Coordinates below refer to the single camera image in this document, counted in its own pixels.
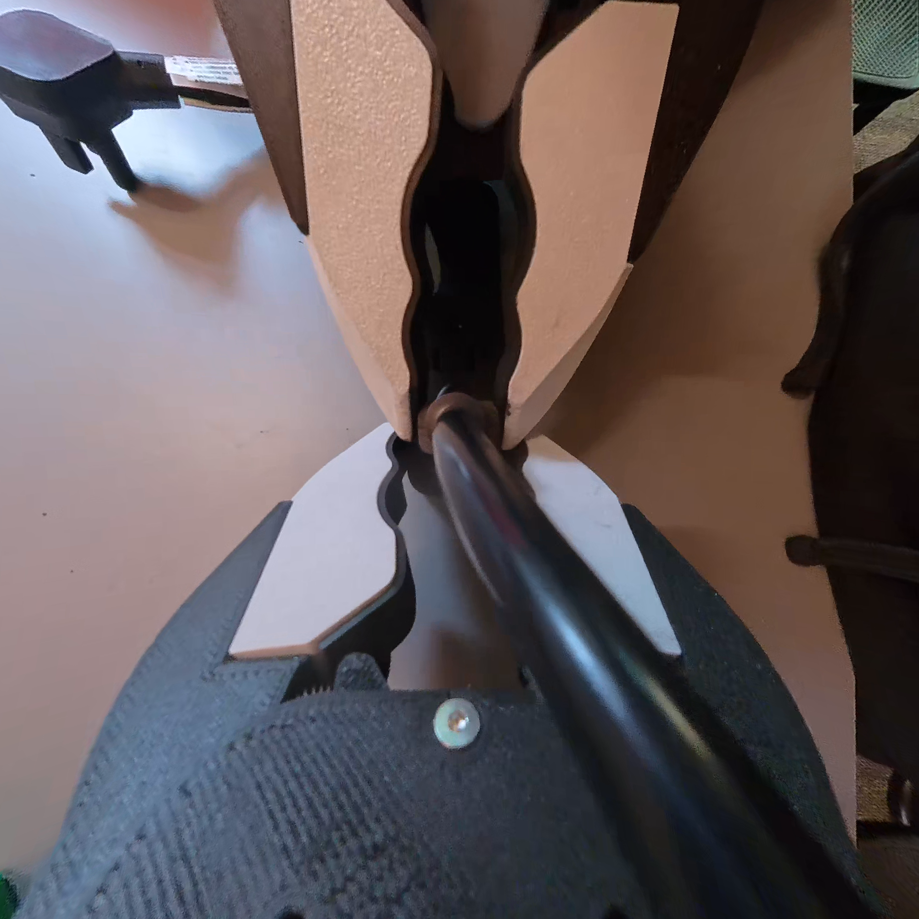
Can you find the black braided cord flat plug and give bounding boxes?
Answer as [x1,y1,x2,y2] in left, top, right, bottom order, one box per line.
[0,7,252,191]

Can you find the black short extension cord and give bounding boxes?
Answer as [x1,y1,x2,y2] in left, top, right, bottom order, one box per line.
[420,391,863,919]

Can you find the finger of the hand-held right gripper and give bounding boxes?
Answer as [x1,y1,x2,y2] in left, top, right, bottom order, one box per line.
[291,0,444,444]
[503,0,679,449]

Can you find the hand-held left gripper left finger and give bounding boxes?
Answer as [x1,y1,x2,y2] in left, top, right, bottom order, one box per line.
[228,424,416,665]

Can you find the pale green mesh chair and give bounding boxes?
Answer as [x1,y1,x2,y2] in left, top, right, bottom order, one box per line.
[852,0,919,83]

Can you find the black power strip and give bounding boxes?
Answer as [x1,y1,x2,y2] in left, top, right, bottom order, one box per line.
[405,168,528,496]

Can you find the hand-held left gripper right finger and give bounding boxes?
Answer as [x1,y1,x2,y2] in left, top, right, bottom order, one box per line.
[524,438,682,656]

